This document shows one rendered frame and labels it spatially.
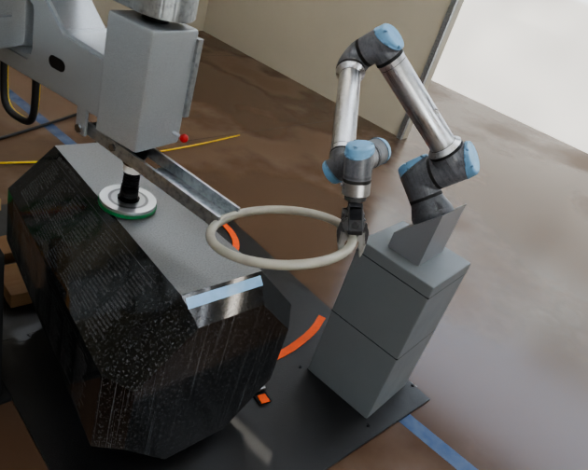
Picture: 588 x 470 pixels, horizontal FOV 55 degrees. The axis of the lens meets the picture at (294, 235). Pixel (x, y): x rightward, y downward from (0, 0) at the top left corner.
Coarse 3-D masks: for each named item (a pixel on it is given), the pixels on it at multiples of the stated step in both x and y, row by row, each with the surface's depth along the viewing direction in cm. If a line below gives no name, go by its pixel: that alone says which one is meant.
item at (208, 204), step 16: (80, 128) 203; (112, 144) 202; (128, 160) 201; (160, 160) 208; (144, 176) 199; (160, 176) 195; (176, 176) 206; (192, 176) 202; (176, 192) 193; (192, 192) 201; (208, 192) 200; (192, 208) 192; (208, 208) 189; (224, 208) 199; (208, 224) 190; (224, 224) 193
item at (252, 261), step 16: (256, 208) 201; (272, 208) 202; (288, 208) 203; (304, 208) 202; (336, 224) 193; (208, 240) 174; (352, 240) 177; (224, 256) 166; (240, 256) 163; (320, 256) 164; (336, 256) 167
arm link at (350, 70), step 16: (352, 48) 217; (352, 64) 215; (352, 80) 211; (352, 96) 207; (336, 112) 205; (352, 112) 203; (336, 128) 199; (352, 128) 199; (336, 144) 194; (336, 160) 189; (336, 176) 190
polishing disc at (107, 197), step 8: (104, 192) 214; (112, 192) 216; (144, 192) 223; (104, 200) 210; (112, 200) 211; (144, 200) 218; (152, 200) 219; (112, 208) 207; (120, 208) 209; (128, 208) 210; (136, 208) 212; (144, 208) 213; (152, 208) 215
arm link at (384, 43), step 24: (384, 24) 211; (360, 48) 215; (384, 48) 211; (384, 72) 218; (408, 72) 217; (408, 96) 221; (432, 120) 225; (432, 144) 231; (456, 144) 230; (432, 168) 238; (456, 168) 232
